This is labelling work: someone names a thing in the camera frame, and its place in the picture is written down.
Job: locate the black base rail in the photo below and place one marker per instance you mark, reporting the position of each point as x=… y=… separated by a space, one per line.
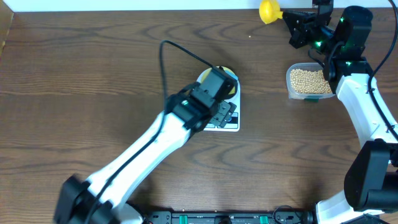
x=280 y=216

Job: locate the yellow plastic measuring scoop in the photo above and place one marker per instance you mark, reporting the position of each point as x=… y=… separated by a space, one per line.
x=269 y=11

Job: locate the white digital kitchen scale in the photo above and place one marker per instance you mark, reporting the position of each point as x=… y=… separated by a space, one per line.
x=213 y=91

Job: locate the clear container of soybeans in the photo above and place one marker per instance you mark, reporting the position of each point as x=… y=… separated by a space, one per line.
x=305 y=81

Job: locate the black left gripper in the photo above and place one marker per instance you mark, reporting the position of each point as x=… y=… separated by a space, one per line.
x=226 y=112

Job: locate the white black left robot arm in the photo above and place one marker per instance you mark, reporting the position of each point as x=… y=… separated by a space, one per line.
x=103 y=196

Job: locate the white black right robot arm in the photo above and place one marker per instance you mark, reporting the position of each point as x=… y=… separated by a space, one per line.
x=369 y=188

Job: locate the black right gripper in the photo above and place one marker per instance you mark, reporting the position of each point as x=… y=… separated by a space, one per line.
x=298 y=33

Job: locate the yellow plastic bowl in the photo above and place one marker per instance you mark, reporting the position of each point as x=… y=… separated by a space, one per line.
x=229 y=74

